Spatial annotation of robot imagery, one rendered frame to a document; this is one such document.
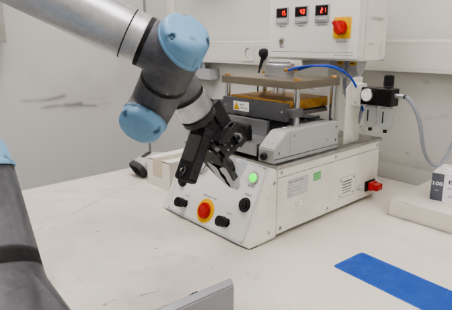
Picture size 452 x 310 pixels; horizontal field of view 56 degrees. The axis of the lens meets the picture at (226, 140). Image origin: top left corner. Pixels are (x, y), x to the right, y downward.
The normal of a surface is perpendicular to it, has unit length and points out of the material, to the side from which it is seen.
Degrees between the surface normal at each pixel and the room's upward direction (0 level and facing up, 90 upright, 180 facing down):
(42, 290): 46
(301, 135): 90
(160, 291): 0
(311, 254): 0
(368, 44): 90
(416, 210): 90
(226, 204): 65
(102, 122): 90
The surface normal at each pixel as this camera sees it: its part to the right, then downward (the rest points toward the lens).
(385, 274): 0.00, -0.97
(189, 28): 0.42, -0.55
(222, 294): 0.62, 0.17
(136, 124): -0.28, 0.69
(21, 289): 0.62, -0.76
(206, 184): -0.68, -0.28
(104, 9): 0.29, -0.15
